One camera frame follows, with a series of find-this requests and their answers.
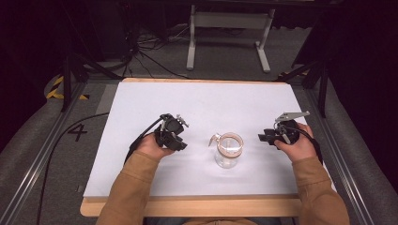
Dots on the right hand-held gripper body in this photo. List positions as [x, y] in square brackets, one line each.
[289, 129]

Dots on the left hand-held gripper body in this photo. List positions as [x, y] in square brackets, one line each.
[171, 125]

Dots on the clear glass jar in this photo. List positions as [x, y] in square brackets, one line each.
[230, 151]

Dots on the person's left hand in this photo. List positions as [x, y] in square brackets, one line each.
[150, 147]

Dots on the person's right hand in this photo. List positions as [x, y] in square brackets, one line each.
[298, 148]

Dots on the white table mat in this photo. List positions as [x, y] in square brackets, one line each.
[200, 106]

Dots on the black tripod stand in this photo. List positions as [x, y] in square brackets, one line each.
[66, 84]
[322, 90]

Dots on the wooden table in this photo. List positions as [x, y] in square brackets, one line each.
[203, 206]

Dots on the white metal stand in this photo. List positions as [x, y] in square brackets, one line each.
[230, 20]

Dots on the yellow black floor tape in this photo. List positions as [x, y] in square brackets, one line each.
[56, 92]

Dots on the aluminium floor rail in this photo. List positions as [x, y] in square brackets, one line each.
[341, 165]
[37, 162]

